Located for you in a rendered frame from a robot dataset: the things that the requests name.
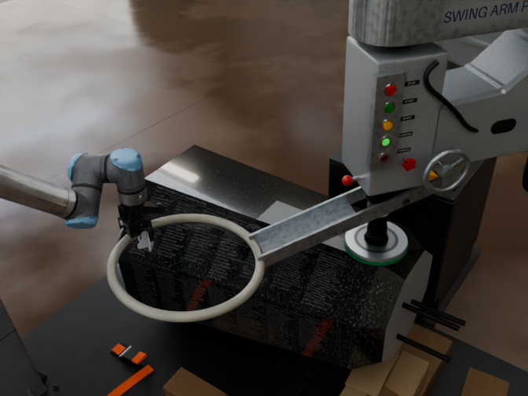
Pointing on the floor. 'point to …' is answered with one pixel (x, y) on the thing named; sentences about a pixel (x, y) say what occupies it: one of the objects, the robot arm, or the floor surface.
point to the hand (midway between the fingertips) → (147, 243)
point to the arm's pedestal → (16, 362)
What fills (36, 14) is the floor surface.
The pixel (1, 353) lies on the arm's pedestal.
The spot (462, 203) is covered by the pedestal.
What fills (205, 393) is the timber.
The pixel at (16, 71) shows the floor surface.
